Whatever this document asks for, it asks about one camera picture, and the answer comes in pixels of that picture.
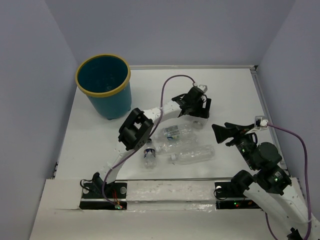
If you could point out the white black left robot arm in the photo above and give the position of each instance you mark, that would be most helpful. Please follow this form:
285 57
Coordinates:
138 128

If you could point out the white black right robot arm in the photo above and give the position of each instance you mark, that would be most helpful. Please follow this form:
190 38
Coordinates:
271 187

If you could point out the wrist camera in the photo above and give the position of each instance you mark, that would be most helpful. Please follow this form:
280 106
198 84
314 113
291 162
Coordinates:
260 124
202 87

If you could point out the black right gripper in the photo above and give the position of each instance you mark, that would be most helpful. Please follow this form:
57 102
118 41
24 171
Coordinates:
222 132

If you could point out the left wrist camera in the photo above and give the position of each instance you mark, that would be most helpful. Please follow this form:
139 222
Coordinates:
202 87

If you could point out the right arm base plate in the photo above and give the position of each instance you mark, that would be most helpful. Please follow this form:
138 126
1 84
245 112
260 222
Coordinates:
229 198

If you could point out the teal bin yellow rim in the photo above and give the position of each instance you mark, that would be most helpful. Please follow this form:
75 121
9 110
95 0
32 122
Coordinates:
105 80

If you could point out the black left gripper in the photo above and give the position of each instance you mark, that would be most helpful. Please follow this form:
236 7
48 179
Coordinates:
201 112

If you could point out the small bottle black cap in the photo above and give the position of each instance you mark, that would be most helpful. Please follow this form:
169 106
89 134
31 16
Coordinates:
149 155

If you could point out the clear wide-mouth plastic jar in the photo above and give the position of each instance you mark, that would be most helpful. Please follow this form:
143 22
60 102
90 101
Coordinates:
199 122

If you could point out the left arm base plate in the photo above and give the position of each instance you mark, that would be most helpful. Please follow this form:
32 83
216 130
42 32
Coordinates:
114 198

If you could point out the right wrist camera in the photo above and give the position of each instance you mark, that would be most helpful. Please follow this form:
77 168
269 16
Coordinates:
260 124

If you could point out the clear bottle white cap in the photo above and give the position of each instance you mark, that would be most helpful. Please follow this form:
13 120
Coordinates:
192 155

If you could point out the clear bottle green white label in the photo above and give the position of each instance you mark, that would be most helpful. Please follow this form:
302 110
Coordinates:
174 132

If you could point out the crushed clear plastic bottle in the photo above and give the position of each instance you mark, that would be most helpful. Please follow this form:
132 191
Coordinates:
176 145

